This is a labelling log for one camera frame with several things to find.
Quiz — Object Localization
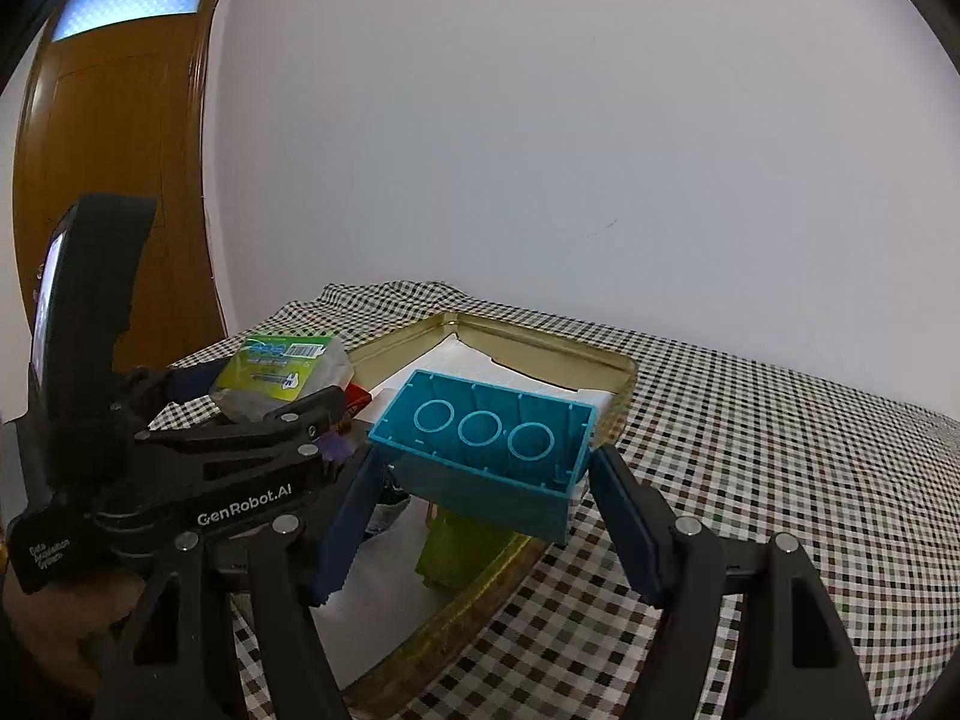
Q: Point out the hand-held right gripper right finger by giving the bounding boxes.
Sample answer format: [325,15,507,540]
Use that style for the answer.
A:
[592,448,875,720]

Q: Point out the blue building block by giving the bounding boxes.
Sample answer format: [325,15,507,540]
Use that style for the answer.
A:
[367,370,599,545]

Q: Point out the green building block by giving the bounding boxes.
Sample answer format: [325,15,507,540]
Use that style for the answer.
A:
[416,506,522,593]

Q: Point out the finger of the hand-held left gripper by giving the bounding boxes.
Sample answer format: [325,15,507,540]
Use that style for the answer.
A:
[135,385,347,470]
[112,360,233,428]

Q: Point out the person's left hand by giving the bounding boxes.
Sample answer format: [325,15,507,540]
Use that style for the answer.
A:
[15,577,140,661]

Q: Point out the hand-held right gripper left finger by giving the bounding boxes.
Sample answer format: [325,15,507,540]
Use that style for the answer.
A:
[94,457,386,720]

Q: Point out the purple box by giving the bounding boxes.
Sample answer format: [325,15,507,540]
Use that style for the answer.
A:
[315,427,355,466]

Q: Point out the gold metal tray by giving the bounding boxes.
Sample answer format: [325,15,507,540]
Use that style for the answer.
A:
[334,310,638,707]

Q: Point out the brown wooden door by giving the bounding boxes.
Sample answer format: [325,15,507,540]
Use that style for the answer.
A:
[13,0,241,421]

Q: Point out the clear packet with green label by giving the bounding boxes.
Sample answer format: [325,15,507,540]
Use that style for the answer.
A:
[210,330,355,425]

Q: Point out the checkered tablecloth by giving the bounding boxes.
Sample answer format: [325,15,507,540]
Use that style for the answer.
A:
[157,281,960,720]

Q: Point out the white paper sheet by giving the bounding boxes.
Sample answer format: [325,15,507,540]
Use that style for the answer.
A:
[311,337,616,683]

